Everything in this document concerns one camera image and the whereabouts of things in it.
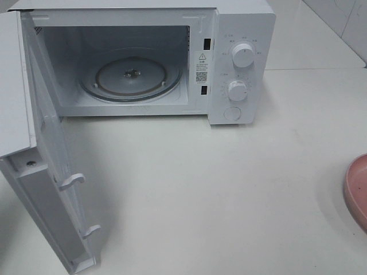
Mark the glass microwave turntable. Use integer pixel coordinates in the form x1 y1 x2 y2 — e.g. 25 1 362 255
79 56 182 103

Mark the white round door button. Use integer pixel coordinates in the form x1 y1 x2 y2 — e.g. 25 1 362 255
224 107 241 121

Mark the white microwave door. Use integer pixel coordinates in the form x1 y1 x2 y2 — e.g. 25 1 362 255
1 11 100 274

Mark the pink round plate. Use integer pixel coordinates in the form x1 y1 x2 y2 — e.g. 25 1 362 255
343 154 366 231

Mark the white microwave oven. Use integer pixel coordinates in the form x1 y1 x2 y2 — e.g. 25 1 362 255
7 1 276 125

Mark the white microwave knob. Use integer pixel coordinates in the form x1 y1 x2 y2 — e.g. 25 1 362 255
228 80 248 101
231 42 255 68

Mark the white warning label sticker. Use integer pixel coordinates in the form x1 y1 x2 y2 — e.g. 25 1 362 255
194 51 210 85

